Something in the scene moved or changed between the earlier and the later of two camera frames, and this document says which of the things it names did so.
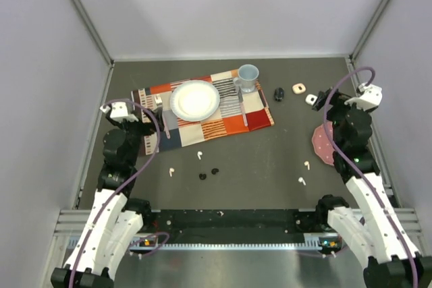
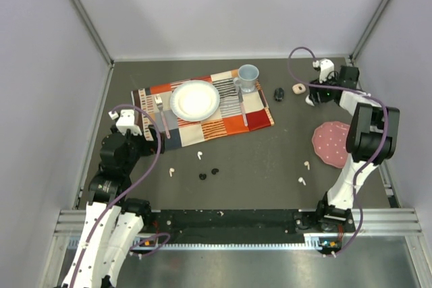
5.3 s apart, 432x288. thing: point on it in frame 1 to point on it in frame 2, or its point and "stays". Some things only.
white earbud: [300, 179] stays
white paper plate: [194, 100] stays
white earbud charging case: [311, 99] stays
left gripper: [148, 128] to [150, 147]
